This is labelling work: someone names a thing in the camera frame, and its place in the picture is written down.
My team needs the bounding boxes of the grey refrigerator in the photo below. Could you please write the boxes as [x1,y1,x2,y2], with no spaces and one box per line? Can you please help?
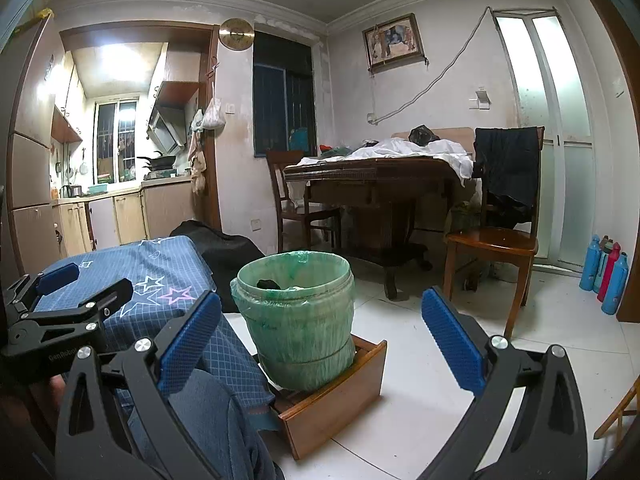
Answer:
[1,14,64,287]

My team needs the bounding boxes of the blue bottle left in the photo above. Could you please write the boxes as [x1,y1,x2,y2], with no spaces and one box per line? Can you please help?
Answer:
[579,234,601,292]

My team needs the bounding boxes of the white glass door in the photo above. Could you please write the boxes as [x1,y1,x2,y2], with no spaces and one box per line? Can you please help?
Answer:
[492,9,596,272]

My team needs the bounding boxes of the black bag on floor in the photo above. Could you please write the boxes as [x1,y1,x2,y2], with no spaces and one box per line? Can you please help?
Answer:
[170,220,265,313]

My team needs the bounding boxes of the black jacket on chair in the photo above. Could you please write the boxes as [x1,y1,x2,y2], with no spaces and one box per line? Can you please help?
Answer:
[474,127,540,229]

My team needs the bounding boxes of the round gold wall clock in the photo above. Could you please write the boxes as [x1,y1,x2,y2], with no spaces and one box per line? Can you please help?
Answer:
[218,18,255,51]

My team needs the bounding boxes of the white cloth on table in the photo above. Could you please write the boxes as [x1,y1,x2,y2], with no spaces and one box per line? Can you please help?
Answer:
[296,138,473,182]

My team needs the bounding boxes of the brown wooden chair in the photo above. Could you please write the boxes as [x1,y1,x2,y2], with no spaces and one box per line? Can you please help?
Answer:
[444,126,544,339]

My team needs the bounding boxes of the person's left hand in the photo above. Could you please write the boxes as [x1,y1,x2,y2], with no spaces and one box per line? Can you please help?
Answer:
[49,375,66,408]

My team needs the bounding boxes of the black wok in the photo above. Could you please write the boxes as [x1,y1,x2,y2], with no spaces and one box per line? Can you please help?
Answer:
[138,154,176,171]

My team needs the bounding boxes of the beige kitchen counter cabinets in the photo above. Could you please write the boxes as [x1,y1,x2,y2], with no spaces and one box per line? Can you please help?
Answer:
[52,176,196,258]

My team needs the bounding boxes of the hanging plastic bag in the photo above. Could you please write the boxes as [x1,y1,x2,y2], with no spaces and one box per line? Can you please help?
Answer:
[202,98,226,131]

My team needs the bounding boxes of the dark wooden chair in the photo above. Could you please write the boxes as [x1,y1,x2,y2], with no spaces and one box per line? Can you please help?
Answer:
[266,150,342,254]

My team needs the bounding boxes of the blue bottle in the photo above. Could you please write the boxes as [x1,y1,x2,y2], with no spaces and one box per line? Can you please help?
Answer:
[602,252,629,315]
[579,234,601,292]

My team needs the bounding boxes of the wooden drawer under bin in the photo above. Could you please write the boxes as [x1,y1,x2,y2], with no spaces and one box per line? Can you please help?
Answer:
[254,336,387,460]

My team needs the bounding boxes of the red bottle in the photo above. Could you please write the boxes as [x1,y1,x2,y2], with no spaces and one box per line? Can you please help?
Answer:
[597,242,620,302]

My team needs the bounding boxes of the dark wooden dining table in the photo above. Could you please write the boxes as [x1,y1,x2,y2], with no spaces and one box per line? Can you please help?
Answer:
[284,156,460,300]

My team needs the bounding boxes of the framed elephant picture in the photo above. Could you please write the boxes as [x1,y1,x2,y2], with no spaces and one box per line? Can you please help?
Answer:
[362,13,426,73]

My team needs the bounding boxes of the blue bottle right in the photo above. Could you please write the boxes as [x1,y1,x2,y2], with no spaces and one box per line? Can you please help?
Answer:
[602,252,629,315]

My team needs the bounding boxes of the dark interior window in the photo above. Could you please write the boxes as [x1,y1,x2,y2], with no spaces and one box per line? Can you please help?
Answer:
[253,32,317,158]

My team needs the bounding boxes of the range hood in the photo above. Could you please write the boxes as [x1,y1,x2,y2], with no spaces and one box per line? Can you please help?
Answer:
[148,105,186,155]

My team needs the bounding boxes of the kitchen window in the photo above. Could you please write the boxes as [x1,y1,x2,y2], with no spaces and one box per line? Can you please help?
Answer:
[93,100,137,184]

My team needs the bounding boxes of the green-lined trash bin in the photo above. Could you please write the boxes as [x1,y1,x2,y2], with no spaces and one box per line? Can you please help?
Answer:
[230,250,356,392]

